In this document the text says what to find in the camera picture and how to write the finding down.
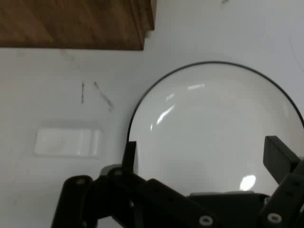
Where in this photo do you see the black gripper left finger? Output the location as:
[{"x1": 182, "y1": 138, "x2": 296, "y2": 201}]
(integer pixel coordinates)
[{"x1": 51, "y1": 141, "x2": 217, "y2": 228}]

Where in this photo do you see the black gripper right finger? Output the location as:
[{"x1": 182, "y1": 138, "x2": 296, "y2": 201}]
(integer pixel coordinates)
[{"x1": 258, "y1": 135, "x2": 304, "y2": 228}]

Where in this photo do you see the white plate with black rim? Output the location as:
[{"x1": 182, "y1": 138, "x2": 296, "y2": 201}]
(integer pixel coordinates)
[{"x1": 127, "y1": 61, "x2": 304, "y2": 193}]

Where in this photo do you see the small white rectangular block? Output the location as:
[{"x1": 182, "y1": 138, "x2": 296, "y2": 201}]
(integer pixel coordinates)
[{"x1": 34, "y1": 127, "x2": 100, "y2": 158}]

